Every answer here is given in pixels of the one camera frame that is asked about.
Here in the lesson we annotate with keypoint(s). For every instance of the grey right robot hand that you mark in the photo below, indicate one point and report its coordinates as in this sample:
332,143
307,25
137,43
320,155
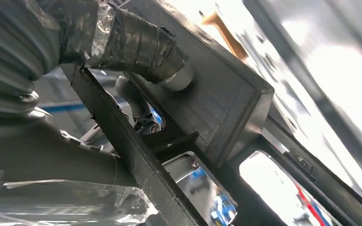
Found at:
43,149

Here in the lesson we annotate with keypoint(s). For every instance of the tan board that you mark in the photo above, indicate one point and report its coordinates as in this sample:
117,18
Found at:
227,37

